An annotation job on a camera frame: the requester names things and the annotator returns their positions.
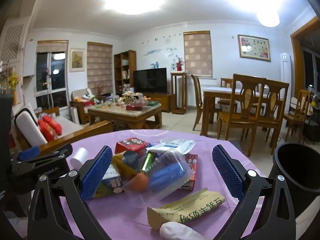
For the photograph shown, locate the white tissue wad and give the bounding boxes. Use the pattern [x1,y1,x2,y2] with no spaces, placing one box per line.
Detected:
[159,221,207,240]

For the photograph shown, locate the red flat packet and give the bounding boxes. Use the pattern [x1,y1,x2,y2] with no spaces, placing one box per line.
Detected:
[179,154,198,191]

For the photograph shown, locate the wooden armchair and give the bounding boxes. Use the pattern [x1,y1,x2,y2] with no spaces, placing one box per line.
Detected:
[69,88,112,124]

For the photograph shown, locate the white cylinder roll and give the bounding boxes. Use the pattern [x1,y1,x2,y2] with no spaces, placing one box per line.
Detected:
[69,147,88,170]

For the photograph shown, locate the patterned roller blind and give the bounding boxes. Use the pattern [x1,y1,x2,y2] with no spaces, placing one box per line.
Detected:
[36,40,68,53]
[183,31,213,77]
[87,42,113,95]

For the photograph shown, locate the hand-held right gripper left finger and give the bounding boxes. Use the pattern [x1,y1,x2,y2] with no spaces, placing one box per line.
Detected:
[27,145,113,240]

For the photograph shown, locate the wooden dining table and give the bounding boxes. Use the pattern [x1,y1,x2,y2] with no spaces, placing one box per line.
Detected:
[202,86,285,137]

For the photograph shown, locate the wooden television stand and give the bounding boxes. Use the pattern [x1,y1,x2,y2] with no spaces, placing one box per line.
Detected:
[144,92,173,113]

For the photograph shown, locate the orange ball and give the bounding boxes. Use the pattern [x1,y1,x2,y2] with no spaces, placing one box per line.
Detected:
[130,172,152,192]

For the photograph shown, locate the red vase with flowers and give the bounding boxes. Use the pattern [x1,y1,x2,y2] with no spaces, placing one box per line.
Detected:
[174,57,185,72]

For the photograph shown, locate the yellow artificial flowers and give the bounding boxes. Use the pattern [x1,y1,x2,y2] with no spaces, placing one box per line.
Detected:
[7,72,21,105]

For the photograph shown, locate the flat screen television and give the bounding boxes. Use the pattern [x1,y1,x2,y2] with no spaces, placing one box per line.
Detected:
[133,67,167,94]

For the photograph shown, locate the blue plastic object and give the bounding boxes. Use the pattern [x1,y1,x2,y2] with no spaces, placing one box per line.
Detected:
[149,161,188,188]

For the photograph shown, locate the tall wooden plant stand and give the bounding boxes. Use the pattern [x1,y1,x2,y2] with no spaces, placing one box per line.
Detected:
[170,72,188,114]

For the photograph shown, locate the sunflower painting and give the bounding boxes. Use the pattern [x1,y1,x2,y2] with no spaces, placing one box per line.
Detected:
[69,49,86,72]

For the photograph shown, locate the mustard yellow pack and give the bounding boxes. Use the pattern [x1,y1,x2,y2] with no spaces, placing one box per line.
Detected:
[112,154,139,180]

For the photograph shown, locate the clear plastic cup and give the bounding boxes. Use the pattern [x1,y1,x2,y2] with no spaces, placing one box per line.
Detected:
[124,148,195,198]

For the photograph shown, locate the red snack box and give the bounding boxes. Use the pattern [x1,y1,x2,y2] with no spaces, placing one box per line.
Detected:
[115,137,149,155]

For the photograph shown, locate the wooden bookshelf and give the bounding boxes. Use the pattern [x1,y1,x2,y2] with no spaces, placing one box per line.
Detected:
[114,50,137,97]

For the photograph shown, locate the wooden door frame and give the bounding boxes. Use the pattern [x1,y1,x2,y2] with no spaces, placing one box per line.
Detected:
[290,16,320,98]

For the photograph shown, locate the green gum box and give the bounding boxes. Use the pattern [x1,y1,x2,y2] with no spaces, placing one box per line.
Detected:
[141,152,157,172]

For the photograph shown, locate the red cushion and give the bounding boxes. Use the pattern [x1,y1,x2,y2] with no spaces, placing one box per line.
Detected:
[37,119,57,142]
[42,115,62,135]

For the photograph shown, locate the wooden coffee table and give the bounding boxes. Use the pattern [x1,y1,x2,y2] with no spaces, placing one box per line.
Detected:
[87,102,163,132]

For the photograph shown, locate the colourful small carton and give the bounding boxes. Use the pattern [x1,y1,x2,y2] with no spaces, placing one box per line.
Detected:
[94,164,125,198]

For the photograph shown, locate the wooden model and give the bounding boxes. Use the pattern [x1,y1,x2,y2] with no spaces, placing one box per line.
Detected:
[117,91,140,105]

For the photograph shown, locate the wooden sofa with white cushions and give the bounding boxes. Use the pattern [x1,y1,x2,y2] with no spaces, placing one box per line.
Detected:
[11,102,113,155]

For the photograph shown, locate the living room window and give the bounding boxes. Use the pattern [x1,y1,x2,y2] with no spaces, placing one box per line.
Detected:
[36,51,67,98]

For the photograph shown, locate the purple tablecloth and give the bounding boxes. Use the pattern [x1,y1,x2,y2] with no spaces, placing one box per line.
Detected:
[60,129,272,240]

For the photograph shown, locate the white plastic pouch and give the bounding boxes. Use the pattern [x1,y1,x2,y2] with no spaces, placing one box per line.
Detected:
[150,139,197,155]

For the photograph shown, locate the dark cluttered side table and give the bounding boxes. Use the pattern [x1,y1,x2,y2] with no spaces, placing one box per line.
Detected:
[304,102,320,143]

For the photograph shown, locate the dark grey-blue object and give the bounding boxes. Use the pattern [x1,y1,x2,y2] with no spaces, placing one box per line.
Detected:
[122,150,142,170]

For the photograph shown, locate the small round ceiling lamp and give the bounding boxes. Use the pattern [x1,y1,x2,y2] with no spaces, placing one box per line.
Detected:
[256,10,280,27]

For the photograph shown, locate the framed floral picture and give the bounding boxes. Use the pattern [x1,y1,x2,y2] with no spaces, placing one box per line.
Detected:
[237,34,271,62]

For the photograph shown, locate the yellow paper packet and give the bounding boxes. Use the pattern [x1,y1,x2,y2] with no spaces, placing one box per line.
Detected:
[146,187,227,230]

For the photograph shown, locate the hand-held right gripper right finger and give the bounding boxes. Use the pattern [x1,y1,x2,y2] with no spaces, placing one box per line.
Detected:
[212,144,297,240]

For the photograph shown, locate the black trash bin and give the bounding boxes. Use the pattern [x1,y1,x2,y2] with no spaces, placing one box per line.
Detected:
[269,142,320,219]

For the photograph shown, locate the white standing air conditioner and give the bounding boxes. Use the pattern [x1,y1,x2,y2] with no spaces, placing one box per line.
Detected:
[279,52,292,83]

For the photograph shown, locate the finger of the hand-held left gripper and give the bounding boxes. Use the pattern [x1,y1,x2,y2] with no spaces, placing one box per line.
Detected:
[10,143,74,195]
[17,146,42,162]

